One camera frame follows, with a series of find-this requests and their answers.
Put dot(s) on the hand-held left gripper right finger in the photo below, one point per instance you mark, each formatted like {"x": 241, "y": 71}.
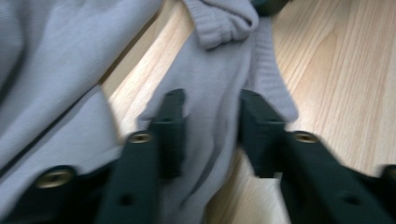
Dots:
{"x": 299, "y": 174}

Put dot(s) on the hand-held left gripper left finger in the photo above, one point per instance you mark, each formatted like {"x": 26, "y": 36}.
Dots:
{"x": 140, "y": 180}

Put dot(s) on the grey garment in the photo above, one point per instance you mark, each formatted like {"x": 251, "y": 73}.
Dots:
{"x": 211, "y": 77}

